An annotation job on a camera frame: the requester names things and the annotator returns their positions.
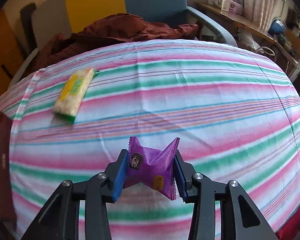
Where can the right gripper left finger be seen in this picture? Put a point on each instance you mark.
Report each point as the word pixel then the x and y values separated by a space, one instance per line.
pixel 113 178

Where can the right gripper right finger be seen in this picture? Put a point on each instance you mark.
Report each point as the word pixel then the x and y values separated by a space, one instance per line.
pixel 184 174

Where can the purple snack packet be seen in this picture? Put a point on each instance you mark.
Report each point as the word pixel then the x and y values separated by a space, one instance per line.
pixel 152 167

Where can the striped tablecloth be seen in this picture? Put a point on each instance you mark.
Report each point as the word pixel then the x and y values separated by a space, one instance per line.
pixel 237 115

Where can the green cracker packet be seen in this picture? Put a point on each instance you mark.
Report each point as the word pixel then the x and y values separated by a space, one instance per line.
pixel 67 104

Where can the gold metal tin tray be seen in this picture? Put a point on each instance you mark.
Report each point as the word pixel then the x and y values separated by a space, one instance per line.
pixel 7 212

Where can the red cloth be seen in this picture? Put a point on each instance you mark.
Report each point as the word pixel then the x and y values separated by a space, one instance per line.
pixel 291 227

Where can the maroon cloth on chair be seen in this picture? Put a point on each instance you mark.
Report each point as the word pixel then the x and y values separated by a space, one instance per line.
pixel 114 29

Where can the wooden wardrobe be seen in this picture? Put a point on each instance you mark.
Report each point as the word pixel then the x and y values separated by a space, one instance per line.
pixel 11 54

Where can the wooden side shelf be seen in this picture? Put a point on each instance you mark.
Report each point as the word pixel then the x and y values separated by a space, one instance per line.
pixel 240 22

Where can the pink box on shelf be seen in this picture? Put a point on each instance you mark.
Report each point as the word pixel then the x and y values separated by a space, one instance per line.
pixel 235 7

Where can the tricolour chair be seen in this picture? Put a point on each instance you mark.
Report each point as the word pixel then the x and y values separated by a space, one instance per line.
pixel 71 16

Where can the curtain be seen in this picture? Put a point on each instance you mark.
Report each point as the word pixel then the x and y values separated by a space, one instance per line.
pixel 260 12

